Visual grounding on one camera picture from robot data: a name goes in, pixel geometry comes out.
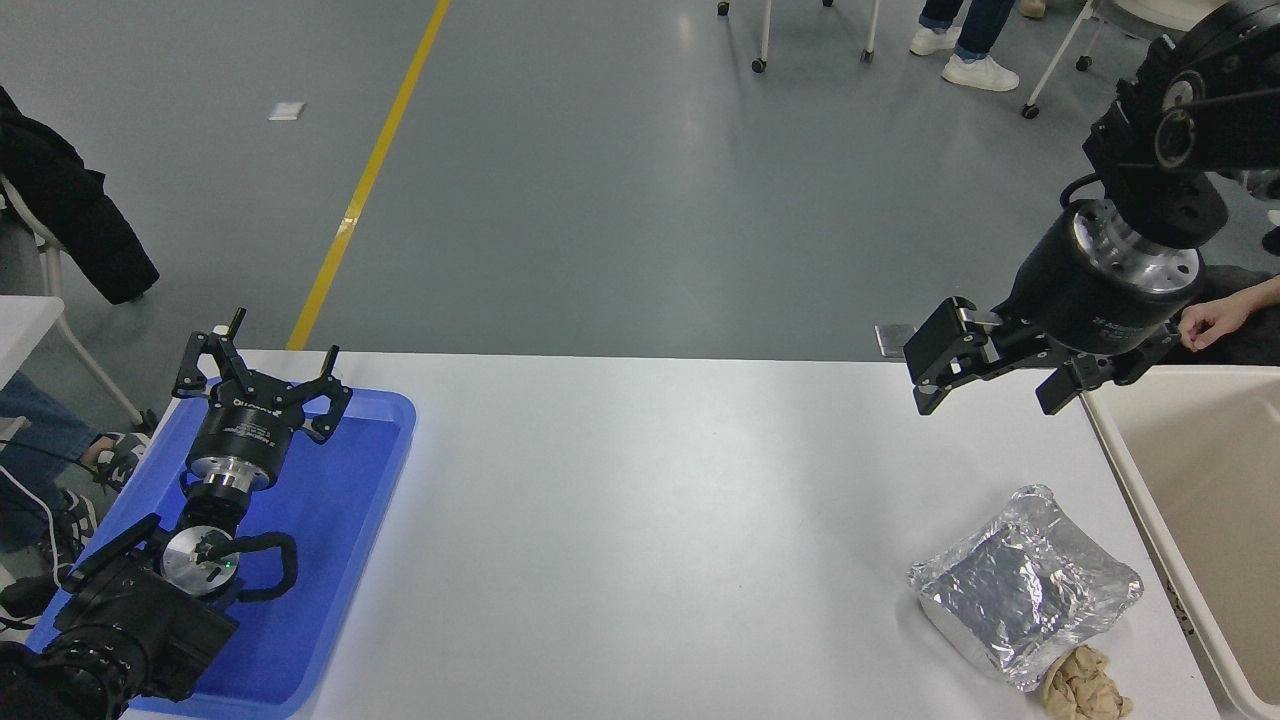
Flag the person's hand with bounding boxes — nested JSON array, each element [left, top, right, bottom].
[[1177, 292, 1257, 352]]

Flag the white metal chair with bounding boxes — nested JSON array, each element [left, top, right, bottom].
[[0, 175, 158, 433]]

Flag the crumpled tan paper ball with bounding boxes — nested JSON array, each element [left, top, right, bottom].
[[1038, 645, 1135, 720]]

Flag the blue plastic tray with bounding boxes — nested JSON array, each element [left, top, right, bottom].
[[25, 388, 417, 719]]

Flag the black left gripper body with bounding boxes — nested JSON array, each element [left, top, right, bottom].
[[193, 372, 303, 469]]

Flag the silver foil plate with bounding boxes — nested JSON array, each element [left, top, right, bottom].
[[907, 485, 1144, 693]]

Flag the white rolling chair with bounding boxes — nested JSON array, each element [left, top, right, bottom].
[[1021, 0, 1229, 120]]

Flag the small white side table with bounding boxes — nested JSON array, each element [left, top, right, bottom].
[[0, 295, 67, 391]]

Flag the black jacket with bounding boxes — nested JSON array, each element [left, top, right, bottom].
[[0, 85, 161, 306]]

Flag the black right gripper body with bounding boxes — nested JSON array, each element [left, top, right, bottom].
[[1000, 205, 1202, 362]]

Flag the standing person with white shoes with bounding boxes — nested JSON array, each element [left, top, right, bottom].
[[908, 0, 1022, 93]]

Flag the white chair frame with casters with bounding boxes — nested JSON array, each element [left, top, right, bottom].
[[716, 0, 882, 75]]

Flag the seated person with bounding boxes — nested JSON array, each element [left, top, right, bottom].
[[0, 372, 153, 641]]

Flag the large pale bin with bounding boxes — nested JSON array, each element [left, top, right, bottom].
[[1082, 365, 1280, 720]]

